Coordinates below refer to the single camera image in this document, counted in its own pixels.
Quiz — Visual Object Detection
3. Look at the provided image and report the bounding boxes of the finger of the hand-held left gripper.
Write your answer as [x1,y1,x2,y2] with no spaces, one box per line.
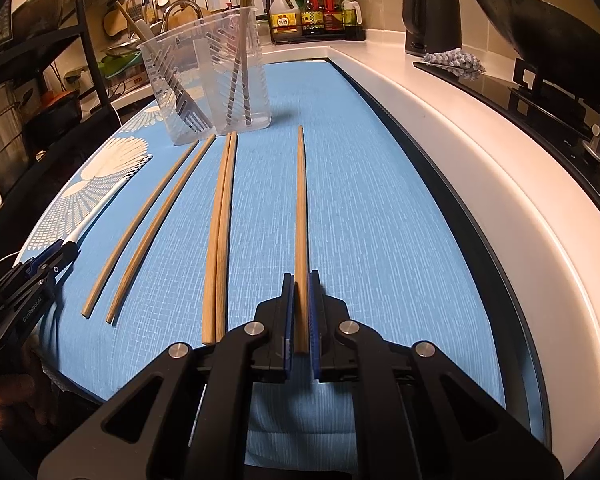
[24,240,65,268]
[41,248,79,282]

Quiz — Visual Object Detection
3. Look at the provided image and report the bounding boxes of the middle pair wooden chopsticks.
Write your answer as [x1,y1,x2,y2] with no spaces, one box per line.
[201,131,232,346]

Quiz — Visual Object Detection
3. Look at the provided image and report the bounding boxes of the small wooden cutting board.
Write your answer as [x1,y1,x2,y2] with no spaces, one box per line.
[102,7,127,39]

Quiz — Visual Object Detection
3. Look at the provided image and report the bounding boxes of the left pair wooden chopsticks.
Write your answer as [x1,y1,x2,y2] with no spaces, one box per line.
[81,140,201,320]

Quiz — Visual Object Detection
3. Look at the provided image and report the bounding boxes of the black metal shelf rack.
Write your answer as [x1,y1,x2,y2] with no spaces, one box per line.
[0,0,117,243]

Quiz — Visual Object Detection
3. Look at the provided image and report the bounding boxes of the clear plastic utensil holder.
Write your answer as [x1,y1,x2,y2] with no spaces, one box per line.
[137,5,272,147]

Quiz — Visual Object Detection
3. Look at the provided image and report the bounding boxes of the black glass cooktop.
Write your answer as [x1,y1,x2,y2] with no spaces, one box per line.
[412,57,600,242]

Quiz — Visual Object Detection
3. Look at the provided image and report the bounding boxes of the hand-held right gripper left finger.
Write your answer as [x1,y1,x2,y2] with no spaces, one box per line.
[36,272,297,480]

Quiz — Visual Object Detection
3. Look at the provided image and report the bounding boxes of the person's left hand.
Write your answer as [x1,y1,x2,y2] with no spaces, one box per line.
[0,360,57,434]

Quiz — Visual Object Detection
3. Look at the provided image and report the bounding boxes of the large yellow-label jug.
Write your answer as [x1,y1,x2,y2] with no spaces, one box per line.
[270,0,301,44]

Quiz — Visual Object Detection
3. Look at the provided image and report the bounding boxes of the black condiment rack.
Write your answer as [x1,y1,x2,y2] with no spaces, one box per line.
[262,0,367,44]

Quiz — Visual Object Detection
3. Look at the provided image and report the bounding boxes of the black wok with wooden handle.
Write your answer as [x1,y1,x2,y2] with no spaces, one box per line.
[471,0,600,107]

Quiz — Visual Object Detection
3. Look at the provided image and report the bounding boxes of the green plastic basin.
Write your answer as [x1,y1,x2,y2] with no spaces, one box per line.
[100,55,142,81]

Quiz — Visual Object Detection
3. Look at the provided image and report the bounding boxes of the pair wooden chopsticks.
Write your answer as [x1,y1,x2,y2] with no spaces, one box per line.
[81,140,201,320]
[201,131,232,346]

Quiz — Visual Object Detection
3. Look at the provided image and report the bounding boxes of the blue patterned mat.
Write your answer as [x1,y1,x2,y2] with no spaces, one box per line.
[19,57,509,470]

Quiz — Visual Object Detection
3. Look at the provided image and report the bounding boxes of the black wok burner grate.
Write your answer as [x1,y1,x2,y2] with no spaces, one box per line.
[512,57,600,127]

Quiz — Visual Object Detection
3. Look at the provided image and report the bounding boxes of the red sauce bottle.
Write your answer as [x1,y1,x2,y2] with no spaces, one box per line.
[322,0,344,34]

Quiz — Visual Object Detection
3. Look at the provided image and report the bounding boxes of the blue grey knitted cloth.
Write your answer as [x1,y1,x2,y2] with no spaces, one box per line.
[423,49,487,81]

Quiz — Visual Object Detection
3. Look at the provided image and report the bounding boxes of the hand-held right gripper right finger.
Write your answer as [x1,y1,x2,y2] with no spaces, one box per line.
[308,270,563,480]

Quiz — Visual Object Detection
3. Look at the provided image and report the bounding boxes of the dark mixing bowl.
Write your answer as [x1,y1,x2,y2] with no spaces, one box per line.
[12,0,64,37]

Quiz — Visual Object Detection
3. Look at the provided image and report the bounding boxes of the white-handled table knife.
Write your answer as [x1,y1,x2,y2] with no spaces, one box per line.
[62,154,155,256]

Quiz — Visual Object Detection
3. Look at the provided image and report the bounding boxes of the stainless steel stockpot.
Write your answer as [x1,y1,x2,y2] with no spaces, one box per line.
[0,82,29,197]

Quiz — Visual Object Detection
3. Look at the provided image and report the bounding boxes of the grey-handled utensil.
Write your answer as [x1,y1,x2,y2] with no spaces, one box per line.
[134,17,166,69]

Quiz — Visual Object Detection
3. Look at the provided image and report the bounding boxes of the red-capped sauce bottle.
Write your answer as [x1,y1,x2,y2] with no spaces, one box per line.
[300,0,324,37]

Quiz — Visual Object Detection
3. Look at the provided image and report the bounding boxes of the black electric kettle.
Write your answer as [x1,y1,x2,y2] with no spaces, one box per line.
[401,0,464,57]

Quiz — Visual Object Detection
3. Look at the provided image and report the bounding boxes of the chrome kitchen faucet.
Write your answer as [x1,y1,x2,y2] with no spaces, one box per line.
[162,0,204,32]

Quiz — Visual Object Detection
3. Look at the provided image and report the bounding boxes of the silver stove knob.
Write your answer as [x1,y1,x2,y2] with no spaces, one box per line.
[582,125,600,166]

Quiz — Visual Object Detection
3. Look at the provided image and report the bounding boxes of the large wooden cutting board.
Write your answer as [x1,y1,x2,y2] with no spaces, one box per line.
[168,2,213,25]

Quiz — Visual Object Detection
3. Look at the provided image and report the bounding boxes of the orange lidded pot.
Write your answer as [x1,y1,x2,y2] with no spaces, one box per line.
[27,90,81,134]

